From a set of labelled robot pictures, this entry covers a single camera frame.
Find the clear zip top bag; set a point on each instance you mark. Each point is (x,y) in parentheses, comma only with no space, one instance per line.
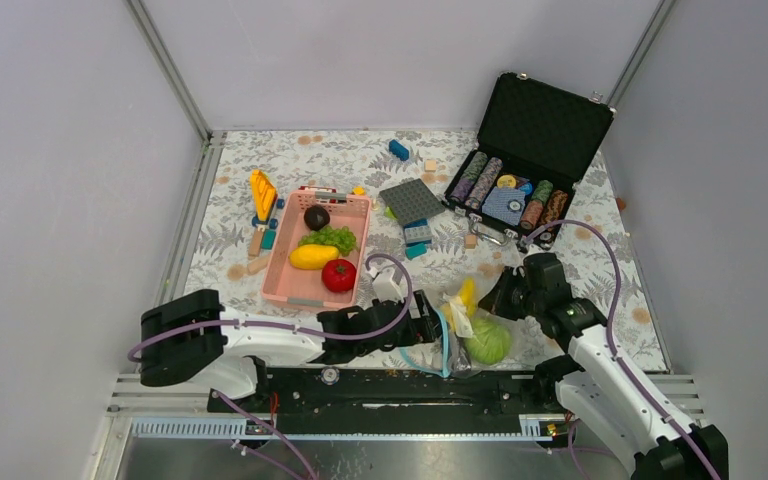
(447,357)

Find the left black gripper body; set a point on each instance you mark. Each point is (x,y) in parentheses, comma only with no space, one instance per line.
(418,331)

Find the teal toy block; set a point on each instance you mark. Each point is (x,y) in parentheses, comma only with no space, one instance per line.
(415,250)

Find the yellow toy block stack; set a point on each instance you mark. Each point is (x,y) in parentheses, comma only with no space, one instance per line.
(264,196)

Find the yellow fake mango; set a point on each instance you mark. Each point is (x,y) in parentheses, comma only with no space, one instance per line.
(313,256)

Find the red fake apple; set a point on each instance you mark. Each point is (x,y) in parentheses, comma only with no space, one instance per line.
(339,276)

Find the black poker chip case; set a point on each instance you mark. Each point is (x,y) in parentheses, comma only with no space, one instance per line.
(535,132)

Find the poker chip on table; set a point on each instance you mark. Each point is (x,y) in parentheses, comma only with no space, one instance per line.
(329,375)

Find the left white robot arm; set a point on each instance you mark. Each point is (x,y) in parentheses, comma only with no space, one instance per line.
(194,339)

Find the green fake grapes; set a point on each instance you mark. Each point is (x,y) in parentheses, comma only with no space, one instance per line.
(343,239)

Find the yellow fake banana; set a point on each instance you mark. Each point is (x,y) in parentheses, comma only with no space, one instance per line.
(460,307)

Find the grey lego brick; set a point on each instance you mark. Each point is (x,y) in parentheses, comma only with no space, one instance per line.
(418,232)

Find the pink plastic basket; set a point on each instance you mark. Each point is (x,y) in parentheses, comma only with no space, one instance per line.
(289,287)

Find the blue toy brick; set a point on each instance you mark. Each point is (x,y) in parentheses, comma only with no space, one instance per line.
(398,150)

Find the green fake cabbage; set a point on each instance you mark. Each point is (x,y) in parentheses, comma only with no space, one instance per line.
(490,343)

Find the wooden plank block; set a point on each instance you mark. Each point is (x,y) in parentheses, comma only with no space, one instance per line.
(257,265)

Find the dark fake plum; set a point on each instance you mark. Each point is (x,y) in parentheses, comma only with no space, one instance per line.
(316,218)

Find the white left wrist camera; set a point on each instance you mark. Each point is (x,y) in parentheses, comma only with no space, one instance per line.
(388,283)

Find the grey lego baseplate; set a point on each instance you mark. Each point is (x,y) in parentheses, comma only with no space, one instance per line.
(411,201)

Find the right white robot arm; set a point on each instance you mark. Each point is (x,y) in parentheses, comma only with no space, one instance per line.
(651,436)

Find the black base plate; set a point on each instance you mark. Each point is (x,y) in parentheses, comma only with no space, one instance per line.
(402,402)

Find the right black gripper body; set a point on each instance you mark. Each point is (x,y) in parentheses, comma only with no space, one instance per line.
(514,299)

